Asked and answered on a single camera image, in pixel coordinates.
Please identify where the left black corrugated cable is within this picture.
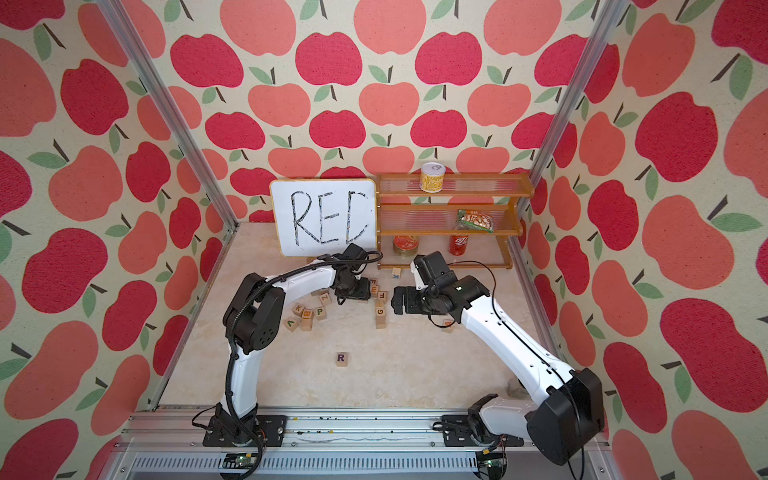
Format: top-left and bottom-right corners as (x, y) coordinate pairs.
(223, 250), (384, 480)

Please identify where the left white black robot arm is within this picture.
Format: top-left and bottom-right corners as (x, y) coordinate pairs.
(203, 244), (383, 447)

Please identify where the green snack bag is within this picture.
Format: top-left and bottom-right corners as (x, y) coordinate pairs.
(457, 209), (495, 233)

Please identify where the red flat tin can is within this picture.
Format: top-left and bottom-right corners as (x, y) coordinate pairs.
(392, 235), (420, 257)

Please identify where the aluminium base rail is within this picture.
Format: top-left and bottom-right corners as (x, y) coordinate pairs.
(99, 406), (620, 479)

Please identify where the wooden block letter R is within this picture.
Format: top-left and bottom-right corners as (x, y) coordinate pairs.
(335, 352), (349, 367)

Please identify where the wooden three-tier shelf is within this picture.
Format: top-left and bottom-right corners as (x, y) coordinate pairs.
(376, 173), (534, 269)

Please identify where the wooden block letter G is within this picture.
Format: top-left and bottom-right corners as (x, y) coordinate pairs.
(375, 307), (387, 329)

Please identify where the red soda can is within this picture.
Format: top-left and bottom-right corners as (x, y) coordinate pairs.
(448, 235), (469, 256)

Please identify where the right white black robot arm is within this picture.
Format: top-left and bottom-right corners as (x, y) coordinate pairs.
(391, 252), (605, 466)

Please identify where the yellow tin can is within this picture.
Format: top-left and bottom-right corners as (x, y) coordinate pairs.
(419, 162), (447, 194)

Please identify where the wooden block letter V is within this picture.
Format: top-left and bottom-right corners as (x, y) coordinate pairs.
(284, 319), (300, 332)

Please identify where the whiteboard with RED writing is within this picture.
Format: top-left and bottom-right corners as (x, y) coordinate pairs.
(270, 179), (378, 257)

